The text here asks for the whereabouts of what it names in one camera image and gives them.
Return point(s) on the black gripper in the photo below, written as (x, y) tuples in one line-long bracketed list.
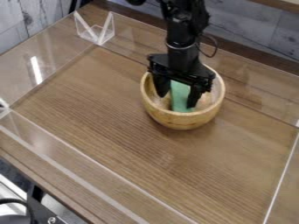
[(179, 65)]

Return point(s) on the green rectangular stick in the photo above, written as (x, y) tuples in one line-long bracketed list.
[(179, 95)]

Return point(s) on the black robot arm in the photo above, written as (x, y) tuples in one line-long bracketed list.
[(187, 18)]

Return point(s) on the round wooden bowl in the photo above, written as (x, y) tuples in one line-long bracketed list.
[(168, 110)]

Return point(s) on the clear acrylic corner bracket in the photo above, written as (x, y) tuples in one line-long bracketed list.
[(96, 34)]

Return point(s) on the black table leg bracket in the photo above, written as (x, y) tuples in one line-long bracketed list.
[(43, 214)]

